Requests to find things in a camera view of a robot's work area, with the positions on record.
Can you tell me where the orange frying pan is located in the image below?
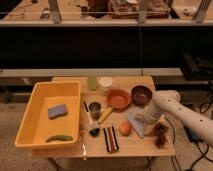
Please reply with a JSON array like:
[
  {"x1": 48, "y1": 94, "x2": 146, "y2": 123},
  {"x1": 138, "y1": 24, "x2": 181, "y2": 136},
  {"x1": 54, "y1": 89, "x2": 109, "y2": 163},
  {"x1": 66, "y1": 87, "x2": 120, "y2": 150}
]
[{"x1": 98, "y1": 89, "x2": 131, "y2": 124}]

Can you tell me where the green cucumber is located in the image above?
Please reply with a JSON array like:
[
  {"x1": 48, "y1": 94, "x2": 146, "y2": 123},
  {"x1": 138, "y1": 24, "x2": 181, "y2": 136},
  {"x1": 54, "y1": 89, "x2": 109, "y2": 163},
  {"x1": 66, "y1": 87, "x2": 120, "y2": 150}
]
[{"x1": 46, "y1": 135, "x2": 73, "y2": 143}]

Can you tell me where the dark red bowl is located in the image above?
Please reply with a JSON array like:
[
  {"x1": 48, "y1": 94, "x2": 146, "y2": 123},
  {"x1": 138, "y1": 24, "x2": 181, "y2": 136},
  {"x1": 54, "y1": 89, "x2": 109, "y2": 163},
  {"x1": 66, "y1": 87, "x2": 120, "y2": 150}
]
[{"x1": 131, "y1": 85, "x2": 152, "y2": 107}]

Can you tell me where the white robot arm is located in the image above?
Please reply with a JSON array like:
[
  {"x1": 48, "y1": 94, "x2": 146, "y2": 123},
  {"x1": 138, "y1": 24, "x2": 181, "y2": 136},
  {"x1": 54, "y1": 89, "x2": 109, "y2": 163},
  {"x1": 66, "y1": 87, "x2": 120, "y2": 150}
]
[{"x1": 136, "y1": 90, "x2": 213, "y2": 147}]

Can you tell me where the orange peach fruit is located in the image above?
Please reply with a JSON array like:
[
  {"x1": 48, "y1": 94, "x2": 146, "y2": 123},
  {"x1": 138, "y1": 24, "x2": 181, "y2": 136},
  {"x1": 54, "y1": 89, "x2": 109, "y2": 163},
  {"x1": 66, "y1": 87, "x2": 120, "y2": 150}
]
[{"x1": 119, "y1": 121, "x2": 132, "y2": 136}]

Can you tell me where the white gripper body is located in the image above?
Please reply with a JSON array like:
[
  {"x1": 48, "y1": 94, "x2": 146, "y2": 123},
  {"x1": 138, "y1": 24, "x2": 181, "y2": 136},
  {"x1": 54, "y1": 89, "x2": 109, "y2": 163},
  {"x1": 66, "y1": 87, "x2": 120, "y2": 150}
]
[{"x1": 136, "y1": 103, "x2": 163, "y2": 125}]

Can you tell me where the wooden table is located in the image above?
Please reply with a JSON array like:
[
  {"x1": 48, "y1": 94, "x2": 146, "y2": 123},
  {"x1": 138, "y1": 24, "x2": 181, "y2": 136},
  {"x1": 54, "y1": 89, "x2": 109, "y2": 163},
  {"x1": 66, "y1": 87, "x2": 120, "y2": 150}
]
[{"x1": 28, "y1": 76, "x2": 175, "y2": 158}]

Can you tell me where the green cup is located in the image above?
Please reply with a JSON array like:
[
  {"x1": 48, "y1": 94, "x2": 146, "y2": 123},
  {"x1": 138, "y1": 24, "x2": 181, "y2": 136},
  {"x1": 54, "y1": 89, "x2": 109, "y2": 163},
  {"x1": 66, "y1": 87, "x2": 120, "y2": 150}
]
[{"x1": 87, "y1": 76, "x2": 97, "y2": 90}]

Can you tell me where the blue sponge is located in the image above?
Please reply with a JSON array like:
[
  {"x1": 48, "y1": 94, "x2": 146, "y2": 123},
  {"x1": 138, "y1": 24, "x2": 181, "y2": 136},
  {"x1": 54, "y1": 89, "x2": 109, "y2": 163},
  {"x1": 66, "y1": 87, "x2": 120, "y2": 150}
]
[{"x1": 48, "y1": 104, "x2": 67, "y2": 119}]

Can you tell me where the metal cup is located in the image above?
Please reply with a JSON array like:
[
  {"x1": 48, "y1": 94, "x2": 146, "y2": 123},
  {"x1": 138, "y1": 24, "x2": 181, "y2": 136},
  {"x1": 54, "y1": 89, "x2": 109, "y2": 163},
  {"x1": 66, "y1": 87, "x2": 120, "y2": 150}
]
[{"x1": 89, "y1": 102, "x2": 101, "y2": 119}]

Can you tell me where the brown grape bunch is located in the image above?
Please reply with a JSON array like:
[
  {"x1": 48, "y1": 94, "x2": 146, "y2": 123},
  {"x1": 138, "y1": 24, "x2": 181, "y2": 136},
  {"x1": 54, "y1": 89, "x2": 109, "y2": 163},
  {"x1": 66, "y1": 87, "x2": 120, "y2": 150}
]
[{"x1": 154, "y1": 122, "x2": 168, "y2": 148}]

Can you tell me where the white cup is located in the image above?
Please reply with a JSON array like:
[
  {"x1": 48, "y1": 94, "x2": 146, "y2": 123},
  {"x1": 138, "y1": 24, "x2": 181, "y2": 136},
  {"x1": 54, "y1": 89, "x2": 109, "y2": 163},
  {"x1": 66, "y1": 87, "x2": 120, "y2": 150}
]
[{"x1": 99, "y1": 77, "x2": 113, "y2": 92}]

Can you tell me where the grey-blue towel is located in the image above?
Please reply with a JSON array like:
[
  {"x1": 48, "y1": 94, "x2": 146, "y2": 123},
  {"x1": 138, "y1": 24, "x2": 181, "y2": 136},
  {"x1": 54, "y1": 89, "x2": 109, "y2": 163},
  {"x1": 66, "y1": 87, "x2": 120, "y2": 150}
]
[{"x1": 125, "y1": 107, "x2": 144, "y2": 138}]

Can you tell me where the striped red black cloth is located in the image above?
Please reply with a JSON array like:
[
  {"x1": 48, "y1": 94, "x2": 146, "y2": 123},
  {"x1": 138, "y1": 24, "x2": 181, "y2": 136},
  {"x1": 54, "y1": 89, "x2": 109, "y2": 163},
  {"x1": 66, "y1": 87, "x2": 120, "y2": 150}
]
[{"x1": 103, "y1": 126, "x2": 119, "y2": 153}]

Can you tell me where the yellow plastic tray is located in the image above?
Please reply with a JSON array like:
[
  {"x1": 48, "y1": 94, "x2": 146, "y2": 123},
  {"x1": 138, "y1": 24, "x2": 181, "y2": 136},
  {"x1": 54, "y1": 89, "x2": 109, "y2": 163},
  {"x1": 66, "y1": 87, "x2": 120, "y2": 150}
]
[{"x1": 15, "y1": 81, "x2": 81, "y2": 149}]

